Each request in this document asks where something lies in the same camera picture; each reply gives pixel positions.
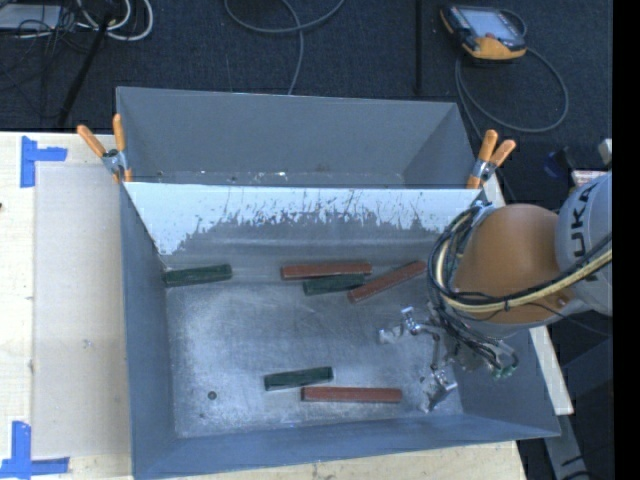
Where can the grey metal bin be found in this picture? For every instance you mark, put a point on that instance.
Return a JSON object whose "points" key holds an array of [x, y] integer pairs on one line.
{"points": [[250, 338]]}

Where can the red-brown flat block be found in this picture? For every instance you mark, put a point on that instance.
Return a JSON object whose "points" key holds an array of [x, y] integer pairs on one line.
{"points": [[351, 394], [325, 270], [387, 281]]}

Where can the dark green flat block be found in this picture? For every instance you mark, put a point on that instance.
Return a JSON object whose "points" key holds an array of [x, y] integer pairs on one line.
{"points": [[298, 378], [332, 285], [197, 275]]}

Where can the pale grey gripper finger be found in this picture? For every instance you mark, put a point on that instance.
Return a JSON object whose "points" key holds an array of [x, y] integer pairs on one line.
{"points": [[440, 384], [406, 322]]}

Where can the pale flat board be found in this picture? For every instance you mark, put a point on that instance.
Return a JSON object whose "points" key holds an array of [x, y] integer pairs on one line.
{"points": [[75, 318]]}

